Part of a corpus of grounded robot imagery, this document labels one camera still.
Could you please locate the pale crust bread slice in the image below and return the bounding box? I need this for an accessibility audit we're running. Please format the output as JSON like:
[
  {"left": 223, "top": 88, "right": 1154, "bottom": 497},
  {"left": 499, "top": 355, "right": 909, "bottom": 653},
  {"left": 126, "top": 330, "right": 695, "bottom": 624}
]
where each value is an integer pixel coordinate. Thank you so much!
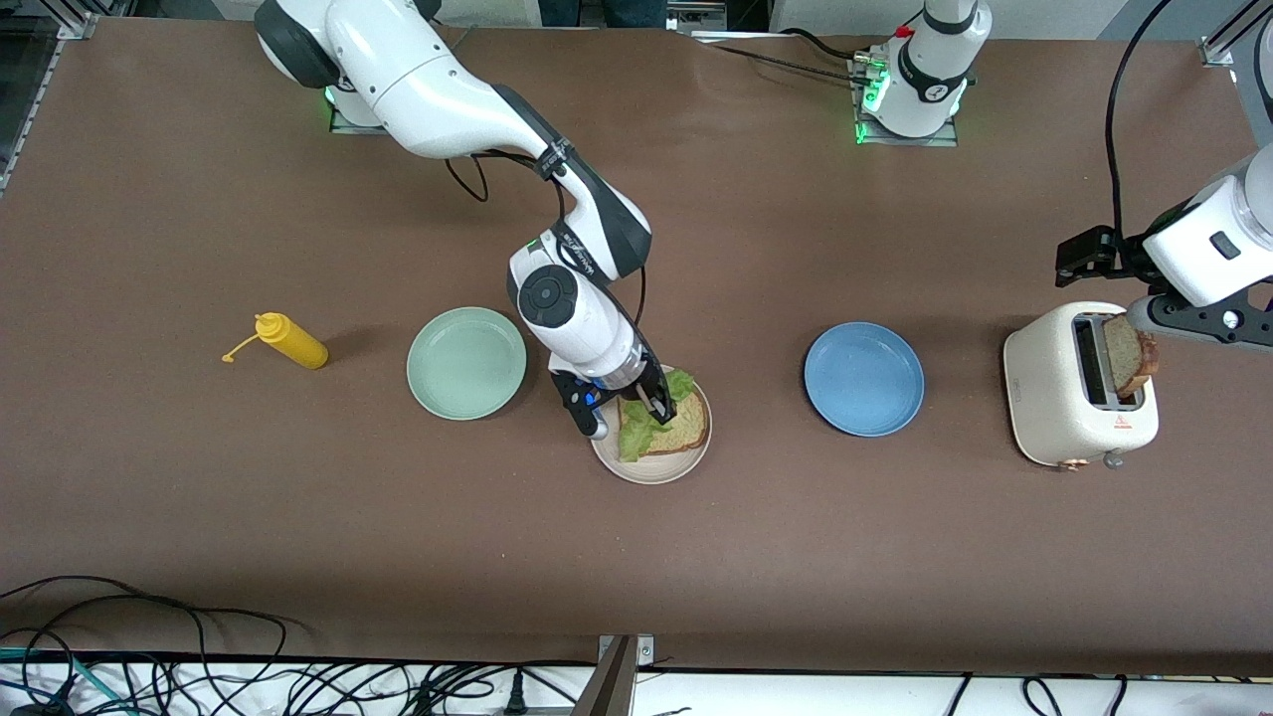
[{"left": 636, "top": 388, "right": 709, "bottom": 456}]

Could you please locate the green lettuce leaf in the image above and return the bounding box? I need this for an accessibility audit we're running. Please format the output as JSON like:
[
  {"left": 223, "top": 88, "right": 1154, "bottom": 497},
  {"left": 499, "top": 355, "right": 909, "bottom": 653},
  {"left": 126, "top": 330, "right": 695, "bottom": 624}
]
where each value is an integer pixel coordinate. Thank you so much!
[{"left": 617, "top": 370, "right": 697, "bottom": 463}]

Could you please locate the yellow mustard squeeze bottle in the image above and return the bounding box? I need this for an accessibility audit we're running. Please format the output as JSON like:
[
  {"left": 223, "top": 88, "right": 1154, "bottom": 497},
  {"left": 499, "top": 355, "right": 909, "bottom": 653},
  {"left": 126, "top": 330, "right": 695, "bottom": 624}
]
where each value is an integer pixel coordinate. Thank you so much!
[{"left": 222, "top": 312, "right": 329, "bottom": 371}]

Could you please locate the beige plate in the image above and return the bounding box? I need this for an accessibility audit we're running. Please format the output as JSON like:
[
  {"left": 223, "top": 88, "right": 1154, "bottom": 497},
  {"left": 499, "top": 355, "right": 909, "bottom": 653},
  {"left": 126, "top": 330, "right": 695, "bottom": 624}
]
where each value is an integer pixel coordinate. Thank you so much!
[{"left": 589, "top": 366, "right": 713, "bottom": 485}]

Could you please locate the pale green plate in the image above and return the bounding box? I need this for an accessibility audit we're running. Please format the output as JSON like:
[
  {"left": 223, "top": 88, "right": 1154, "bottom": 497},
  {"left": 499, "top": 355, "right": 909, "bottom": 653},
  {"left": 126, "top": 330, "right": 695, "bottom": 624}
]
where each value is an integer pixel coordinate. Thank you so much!
[{"left": 406, "top": 306, "right": 528, "bottom": 422}]

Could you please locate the blue plate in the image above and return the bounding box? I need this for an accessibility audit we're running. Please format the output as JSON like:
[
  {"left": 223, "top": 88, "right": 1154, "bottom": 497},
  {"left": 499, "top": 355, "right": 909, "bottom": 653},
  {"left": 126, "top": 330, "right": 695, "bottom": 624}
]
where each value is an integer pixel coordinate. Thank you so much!
[{"left": 804, "top": 321, "right": 926, "bottom": 438}]

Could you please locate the dark crust bread slice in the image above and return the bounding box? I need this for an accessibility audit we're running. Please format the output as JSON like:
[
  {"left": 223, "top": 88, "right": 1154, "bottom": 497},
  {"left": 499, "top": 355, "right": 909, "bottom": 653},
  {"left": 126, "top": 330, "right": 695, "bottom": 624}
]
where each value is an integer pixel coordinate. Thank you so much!
[{"left": 1102, "top": 316, "right": 1161, "bottom": 402}]

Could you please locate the cream white toaster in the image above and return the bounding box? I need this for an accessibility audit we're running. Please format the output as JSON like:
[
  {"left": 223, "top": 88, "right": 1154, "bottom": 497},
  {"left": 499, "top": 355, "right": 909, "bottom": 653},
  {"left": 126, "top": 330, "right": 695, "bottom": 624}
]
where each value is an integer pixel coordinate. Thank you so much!
[{"left": 1002, "top": 301, "right": 1162, "bottom": 470}]

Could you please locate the person in blue jeans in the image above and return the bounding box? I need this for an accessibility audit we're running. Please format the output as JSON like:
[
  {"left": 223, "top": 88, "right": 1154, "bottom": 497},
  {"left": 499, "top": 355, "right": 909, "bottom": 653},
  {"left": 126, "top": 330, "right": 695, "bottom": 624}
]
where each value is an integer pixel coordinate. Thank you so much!
[{"left": 538, "top": 0, "right": 669, "bottom": 28}]

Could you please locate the grey metal equipment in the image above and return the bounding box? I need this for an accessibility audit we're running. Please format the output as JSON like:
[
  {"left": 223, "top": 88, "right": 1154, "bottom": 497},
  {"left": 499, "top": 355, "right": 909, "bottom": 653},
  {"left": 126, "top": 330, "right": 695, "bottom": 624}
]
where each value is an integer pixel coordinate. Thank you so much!
[{"left": 666, "top": 0, "right": 787, "bottom": 43}]

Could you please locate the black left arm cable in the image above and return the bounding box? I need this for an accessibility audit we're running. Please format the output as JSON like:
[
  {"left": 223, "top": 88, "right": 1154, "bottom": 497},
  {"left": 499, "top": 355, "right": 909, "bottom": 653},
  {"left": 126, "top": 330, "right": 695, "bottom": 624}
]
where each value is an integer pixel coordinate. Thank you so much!
[{"left": 1106, "top": 0, "right": 1175, "bottom": 240}]

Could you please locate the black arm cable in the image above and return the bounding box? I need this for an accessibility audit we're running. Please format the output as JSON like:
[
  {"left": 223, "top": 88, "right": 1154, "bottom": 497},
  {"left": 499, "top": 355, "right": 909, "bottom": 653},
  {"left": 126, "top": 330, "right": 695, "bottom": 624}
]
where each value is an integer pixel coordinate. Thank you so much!
[
  {"left": 1106, "top": 0, "right": 1175, "bottom": 240},
  {"left": 443, "top": 147, "right": 647, "bottom": 329}
]

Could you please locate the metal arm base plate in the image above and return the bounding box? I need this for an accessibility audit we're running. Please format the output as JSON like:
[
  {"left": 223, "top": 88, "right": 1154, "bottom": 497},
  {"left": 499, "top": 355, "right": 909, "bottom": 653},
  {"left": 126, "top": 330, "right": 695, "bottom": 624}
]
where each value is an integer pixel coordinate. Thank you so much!
[
  {"left": 848, "top": 55, "right": 962, "bottom": 149},
  {"left": 326, "top": 88, "right": 389, "bottom": 136}
]

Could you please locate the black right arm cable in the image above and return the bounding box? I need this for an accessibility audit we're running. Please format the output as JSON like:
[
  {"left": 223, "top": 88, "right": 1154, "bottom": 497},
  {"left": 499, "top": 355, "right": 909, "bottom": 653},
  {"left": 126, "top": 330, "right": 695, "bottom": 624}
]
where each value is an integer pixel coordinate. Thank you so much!
[{"left": 443, "top": 147, "right": 647, "bottom": 329}]

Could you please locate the metal table bracket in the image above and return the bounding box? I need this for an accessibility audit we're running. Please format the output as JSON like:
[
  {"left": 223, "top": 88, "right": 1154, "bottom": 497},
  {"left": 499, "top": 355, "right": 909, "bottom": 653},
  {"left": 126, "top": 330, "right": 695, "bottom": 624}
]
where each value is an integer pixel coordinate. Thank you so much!
[{"left": 572, "top": 633, "right": 657, "bottom": 716}]

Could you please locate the black curved base cable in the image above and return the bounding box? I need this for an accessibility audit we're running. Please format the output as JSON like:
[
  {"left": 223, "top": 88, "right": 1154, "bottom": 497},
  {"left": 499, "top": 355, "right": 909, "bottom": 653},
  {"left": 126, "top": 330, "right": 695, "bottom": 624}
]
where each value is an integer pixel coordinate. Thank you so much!
[{"left": 776, "top": 27, "right": 868, "bottom": 63}]

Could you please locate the black cable tangle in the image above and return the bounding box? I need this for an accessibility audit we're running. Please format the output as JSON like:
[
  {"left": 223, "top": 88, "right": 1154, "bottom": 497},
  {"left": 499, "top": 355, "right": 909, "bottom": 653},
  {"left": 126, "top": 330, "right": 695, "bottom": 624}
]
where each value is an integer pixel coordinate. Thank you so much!
[{"left": 129, "top": 656, "right": 598, "bottom": 716}]

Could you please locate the black braided table cable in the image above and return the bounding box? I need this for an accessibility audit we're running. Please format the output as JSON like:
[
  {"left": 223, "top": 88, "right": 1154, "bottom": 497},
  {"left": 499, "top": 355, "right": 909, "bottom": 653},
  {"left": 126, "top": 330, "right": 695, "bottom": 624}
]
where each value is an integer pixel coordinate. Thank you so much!
[{"left": 696, "top": 38, "right": 866, "bottom": 86}]

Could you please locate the long black cable loop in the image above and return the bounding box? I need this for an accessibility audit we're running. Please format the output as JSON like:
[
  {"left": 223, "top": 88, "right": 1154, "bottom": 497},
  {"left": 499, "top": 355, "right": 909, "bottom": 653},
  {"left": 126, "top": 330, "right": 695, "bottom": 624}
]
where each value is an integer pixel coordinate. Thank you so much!
[{"left": 0, "top": 575, "right": 309, "bottom": 716}]

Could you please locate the teal cable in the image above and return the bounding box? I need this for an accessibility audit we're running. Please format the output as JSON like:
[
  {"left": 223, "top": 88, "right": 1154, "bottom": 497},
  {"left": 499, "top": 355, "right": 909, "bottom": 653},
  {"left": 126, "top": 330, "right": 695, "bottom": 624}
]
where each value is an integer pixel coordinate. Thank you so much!
[{"left": 0, "top": 646, "right": 135, "bottom": 716}]

